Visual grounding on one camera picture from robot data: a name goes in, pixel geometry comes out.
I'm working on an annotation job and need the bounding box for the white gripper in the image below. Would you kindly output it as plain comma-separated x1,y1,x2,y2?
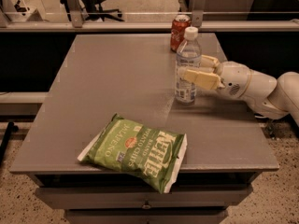
178,55,250,99

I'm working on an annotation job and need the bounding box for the clear plastic water bottle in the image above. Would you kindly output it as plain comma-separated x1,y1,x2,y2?
175,26,202,104

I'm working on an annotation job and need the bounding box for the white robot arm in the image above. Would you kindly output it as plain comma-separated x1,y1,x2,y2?
178,55,299,126

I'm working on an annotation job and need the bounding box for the red soda can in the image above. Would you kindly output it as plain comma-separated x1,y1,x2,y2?
170,14,191,52

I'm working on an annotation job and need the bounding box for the green kettle chips bag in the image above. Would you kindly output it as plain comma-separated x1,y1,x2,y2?
78,114,187,193

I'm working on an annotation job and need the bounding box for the grey cabinet drawer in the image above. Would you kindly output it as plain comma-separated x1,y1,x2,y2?
35,185,252,210

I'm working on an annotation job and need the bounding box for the black office chair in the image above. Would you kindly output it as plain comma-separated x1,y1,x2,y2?
56,0,125,22

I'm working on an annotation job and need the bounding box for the grey metal railing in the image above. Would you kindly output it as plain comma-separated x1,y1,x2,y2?
1,0,299,33

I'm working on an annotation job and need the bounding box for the black pole on floor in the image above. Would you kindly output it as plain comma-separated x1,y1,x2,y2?
0,122,19,165

